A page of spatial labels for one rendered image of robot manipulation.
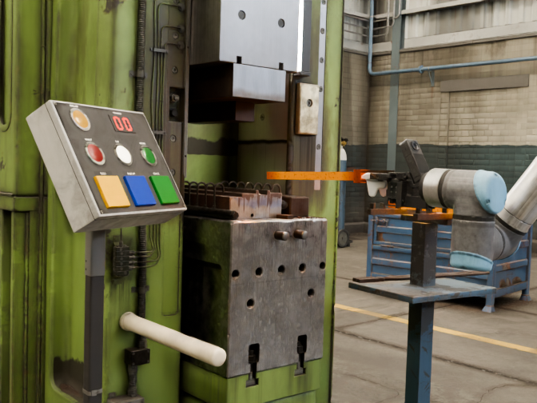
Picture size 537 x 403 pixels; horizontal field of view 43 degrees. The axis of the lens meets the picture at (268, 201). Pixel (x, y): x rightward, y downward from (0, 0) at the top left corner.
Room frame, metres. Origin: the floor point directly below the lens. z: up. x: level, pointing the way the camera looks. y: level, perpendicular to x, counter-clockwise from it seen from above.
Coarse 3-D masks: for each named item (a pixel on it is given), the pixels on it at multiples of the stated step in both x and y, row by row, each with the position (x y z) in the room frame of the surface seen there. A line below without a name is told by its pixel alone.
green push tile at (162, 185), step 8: (152, 176) 1.64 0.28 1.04; (160, 176) 1.67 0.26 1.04; (168, 176) 1.70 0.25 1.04; (152, 184) 1.63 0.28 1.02; (160, 184) 1.65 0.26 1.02; (168, 184) 1.68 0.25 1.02; (160, 192) 1.63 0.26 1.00; (168, 192) 1.66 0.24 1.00; (160, 200) 1.62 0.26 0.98; (168, 200) 1.64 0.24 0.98; (176, 200) 1.67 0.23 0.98
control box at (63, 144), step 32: (32, 128) 1.49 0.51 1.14; (64, 128) 1.46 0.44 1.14; (96, 128) 1.56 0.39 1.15; (128, 128) 1.67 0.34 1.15; (64, 160) 1.45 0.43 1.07; (160, 160) 1.72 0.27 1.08; (64, 192) 1.45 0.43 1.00; (96, 192) 1.44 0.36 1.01; (128, 192) 1.53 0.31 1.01; (96, 224) 1.45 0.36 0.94; (128, 224) 1.58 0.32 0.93
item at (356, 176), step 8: (272, 176) 2.01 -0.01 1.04; (280, 176) 1.98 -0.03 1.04; (288, 176) 1.96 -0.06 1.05; (296, 176) 1.93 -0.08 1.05; (304, 176) 1.90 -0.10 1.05; (312, 176) 1.88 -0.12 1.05; (320, 176) 1.86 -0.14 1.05; (328, 176) 1.83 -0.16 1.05; (336, 176) 1.81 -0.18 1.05; (344, 176) 1.79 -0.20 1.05; (352, 176) 1.77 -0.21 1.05; (360, 176) 1.75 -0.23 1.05
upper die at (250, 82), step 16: (240, 64) 2.00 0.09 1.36; (192, 80) 2.15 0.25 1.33; (208, 80) 2.08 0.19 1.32; (224, 80) 2.02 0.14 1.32; (240, 80) 2.00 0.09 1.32; (256, 80) 2.04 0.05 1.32; (272, 80) 2.08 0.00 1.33; (192, 96) 2.15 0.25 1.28; (208, 96) 2.08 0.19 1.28; (224, 96) 2.02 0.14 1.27; (240, 96) 2.00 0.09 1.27; (256, 96) 2.04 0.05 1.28; (272, 96) 2.08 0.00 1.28
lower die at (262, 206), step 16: (192, 192) 2.22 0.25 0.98; (208, 192) 2.15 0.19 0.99; (224, 192) 2.08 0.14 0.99; (240, 192) 2.11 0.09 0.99; (256, 192) 2.05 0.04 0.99; (272, 192) 2.14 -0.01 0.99; (224, 208) 2.01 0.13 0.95; (240, 208) 2.01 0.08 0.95; (256, 208) 2.05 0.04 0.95; (272, 208) 2.09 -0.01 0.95
